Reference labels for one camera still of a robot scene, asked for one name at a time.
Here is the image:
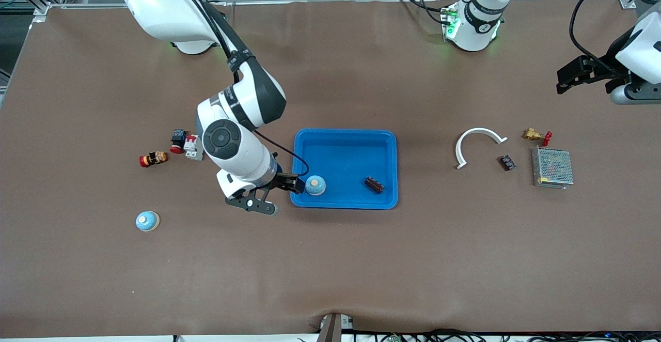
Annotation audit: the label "blue plastic tray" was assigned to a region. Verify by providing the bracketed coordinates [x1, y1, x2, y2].
[290, 128, 399, 210]

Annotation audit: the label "white red circuit breaker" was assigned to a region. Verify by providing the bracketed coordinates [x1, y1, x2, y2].
[183, 134, 204, 162]

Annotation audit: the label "red push button black body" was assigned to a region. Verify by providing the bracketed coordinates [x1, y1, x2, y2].
[169, 129, 187, 155]

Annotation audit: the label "metal mesh power supply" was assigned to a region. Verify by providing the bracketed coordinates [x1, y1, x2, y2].
[531, 146, 575, 190]

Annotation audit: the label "red emergency stop orange body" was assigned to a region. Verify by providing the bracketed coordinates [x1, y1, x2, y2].
[138, 150, 169, 168]

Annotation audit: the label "white curved plastic arc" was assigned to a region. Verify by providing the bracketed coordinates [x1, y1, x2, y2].
[455, 127, 508, 170]

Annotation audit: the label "metal table edge clamp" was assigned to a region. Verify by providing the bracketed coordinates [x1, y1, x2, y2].
[316, 313, 354, 342]

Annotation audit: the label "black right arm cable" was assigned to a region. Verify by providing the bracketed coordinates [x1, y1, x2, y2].
[176, 0, 310, 177]

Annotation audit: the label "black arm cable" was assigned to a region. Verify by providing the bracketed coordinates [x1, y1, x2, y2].
[568, 0, 661, 74]
[176, 0, 310, 177]

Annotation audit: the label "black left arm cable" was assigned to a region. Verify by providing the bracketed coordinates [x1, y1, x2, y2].
[568, 0, 661, 74]

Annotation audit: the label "brass valve red handle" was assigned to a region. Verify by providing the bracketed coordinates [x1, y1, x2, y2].
[522, 128, 553, 147]

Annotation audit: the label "black cables below table edge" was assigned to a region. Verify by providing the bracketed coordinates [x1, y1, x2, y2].
[356, 328, 661, 342]

